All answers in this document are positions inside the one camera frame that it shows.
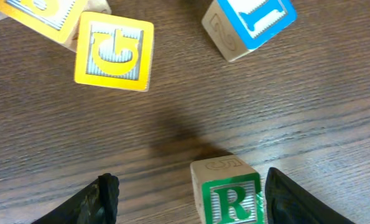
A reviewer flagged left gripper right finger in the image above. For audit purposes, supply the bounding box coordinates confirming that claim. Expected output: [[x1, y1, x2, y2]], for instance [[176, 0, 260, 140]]
[[265, 167, 354, 224]]

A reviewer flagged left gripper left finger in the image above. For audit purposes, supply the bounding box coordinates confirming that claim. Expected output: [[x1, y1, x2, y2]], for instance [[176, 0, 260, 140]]
[[33, 173, 119, 224]]

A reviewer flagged green R block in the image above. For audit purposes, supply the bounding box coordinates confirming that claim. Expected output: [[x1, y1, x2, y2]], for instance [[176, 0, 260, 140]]
[[190, 155, 265, 224]]

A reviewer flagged yellow cluster block middle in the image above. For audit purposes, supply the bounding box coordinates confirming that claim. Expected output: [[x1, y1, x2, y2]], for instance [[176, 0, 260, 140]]
[[0, 0, 111, 52]]

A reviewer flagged blue I block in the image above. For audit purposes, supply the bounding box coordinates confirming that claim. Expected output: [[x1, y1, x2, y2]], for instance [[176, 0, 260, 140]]
[[201, 0, 297, 62]]

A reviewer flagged yellow G block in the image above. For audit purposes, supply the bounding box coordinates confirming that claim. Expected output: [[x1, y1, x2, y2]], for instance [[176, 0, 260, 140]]
[[74, 12, 154, 91]]

